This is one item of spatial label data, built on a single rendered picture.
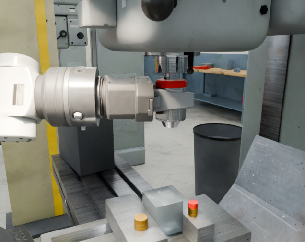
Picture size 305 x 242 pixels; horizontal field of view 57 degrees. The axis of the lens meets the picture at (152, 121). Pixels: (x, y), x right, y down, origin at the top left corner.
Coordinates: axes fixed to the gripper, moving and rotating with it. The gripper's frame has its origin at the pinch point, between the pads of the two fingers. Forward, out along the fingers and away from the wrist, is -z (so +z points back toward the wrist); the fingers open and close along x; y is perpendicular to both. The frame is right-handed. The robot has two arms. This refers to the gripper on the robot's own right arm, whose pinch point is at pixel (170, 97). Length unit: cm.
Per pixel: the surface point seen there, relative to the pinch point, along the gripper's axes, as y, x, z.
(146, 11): -10.3, -15.7, 4.8
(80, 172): 30, 40, 22
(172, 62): -5.3, -2.4, 0.2
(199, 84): 83, 682, -181
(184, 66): -4.7, -1.8, -1.6
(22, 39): -12, 155, 75
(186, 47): -7.3, -9.4, -0.2
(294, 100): 4.2, 19.2, -32.3
